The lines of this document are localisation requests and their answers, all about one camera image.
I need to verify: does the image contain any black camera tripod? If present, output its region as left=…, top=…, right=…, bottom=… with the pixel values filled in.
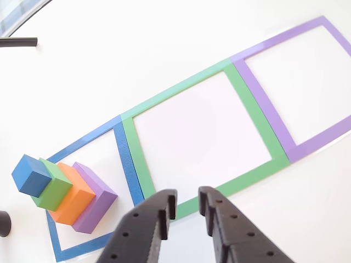
left=0, top=210, right=12, bottom=238

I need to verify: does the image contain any thin black rod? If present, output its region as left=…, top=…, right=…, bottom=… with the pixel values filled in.
left=0, top=37, right=38, bottom=48

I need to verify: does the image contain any purple block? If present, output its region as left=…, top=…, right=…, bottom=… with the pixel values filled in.
left=71, top=161, right=118, bottom=235

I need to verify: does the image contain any orange block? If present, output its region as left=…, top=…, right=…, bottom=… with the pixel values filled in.
left=48, top=162, right=97, bottom=226

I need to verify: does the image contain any small blue cube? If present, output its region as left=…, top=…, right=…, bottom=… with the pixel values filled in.
left=11, top=154, right=53, bottom=198

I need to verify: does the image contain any green block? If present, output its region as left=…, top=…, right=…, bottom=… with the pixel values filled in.
left=30, top=158, right=74, bottom=211

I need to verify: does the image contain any purple square frame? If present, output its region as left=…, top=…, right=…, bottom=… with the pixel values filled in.
left=229, top=15, right=351, bottom=164

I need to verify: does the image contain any green square frame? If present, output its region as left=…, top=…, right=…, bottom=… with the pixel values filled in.
left=120, top=59, right=291, bottom=221

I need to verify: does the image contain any blue square frame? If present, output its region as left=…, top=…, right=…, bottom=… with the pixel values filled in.
left=45, top=115, right=145, bottom=263

